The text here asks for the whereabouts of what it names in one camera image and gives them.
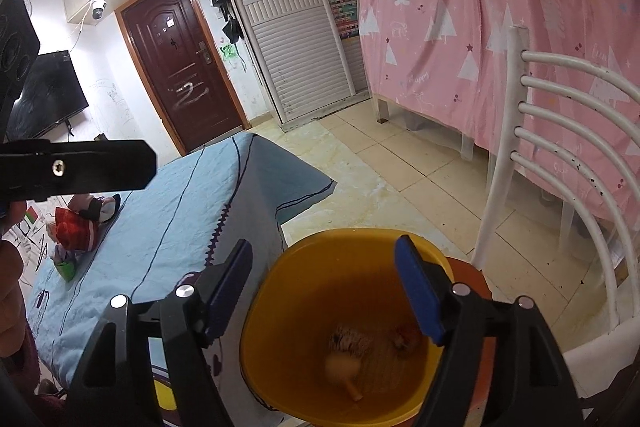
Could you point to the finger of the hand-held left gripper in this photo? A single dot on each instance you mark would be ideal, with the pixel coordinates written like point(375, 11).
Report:
point(100, 167)

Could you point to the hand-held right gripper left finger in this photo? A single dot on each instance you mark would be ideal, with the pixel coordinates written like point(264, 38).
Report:
point(230, 292)

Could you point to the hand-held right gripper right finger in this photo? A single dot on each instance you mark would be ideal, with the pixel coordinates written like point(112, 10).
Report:
point(417, 287)

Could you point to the yellow plastic bin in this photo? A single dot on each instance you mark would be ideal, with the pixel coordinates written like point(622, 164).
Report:
point(300, 287)

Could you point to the person's left forearm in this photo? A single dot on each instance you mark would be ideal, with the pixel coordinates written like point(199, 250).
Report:
point(10, 297)

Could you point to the small brown crumpled wrapper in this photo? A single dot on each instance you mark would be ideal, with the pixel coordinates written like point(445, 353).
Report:
point(405, 337)

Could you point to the black flat television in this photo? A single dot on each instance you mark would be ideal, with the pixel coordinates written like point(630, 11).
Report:
point(50, 92)

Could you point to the red plaid packet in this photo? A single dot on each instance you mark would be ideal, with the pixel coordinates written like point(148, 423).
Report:
point(75, 232)

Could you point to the light blue blanket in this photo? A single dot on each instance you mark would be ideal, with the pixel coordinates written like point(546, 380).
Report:
point(175, 207)

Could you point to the green cup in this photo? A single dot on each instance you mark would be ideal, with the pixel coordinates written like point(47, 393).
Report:
point(65, 268)

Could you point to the beige stick item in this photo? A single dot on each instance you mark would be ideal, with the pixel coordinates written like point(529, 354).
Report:
point(342, 369)

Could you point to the dark red door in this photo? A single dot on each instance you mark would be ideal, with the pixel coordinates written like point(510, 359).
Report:
point(165, 57)

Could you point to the white sheer netting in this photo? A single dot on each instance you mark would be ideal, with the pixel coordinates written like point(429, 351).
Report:
point(465, 142)

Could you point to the wooden bed leg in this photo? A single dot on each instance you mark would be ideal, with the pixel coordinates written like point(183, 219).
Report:
point(382, 109)

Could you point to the small black hanging bag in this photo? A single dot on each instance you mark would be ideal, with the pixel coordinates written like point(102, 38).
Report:
point(233, 31)

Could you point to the white chair with orange seat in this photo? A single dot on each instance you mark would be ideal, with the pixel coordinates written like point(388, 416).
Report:
point(515, 107)

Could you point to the white slatted wardrobe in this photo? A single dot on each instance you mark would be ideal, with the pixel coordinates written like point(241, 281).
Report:
point(280, 47)

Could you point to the red green wall sticker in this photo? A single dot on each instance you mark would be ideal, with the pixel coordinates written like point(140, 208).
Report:
point(31, 214)

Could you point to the white security camera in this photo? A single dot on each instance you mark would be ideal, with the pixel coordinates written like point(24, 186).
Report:
point(98, 9)

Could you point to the colourful grid wall poster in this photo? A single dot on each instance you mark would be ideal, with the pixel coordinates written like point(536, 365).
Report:
point(340, 7)

